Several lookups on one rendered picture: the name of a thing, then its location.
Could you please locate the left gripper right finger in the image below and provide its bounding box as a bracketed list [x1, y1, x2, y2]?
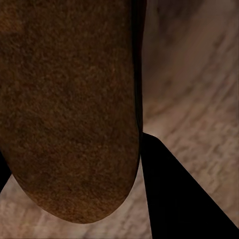
[141, 132, 239, 239]

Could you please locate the sandal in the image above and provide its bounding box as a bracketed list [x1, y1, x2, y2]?
[0, 0, 147, 224]

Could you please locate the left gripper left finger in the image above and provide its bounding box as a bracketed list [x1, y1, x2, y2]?
[0, 151, 13, 192]

